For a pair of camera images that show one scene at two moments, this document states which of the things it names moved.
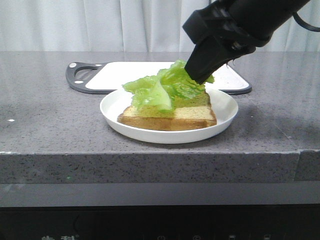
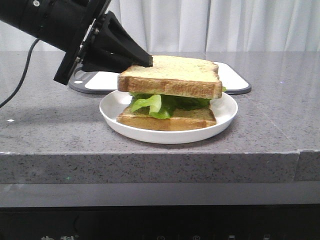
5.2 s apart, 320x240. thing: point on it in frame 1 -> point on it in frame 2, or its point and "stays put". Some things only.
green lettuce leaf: (169, 85) -> (163, 107)
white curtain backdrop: (126, 26) stays put
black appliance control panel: (287, 222) stays put
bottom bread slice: (188, 112) stays put
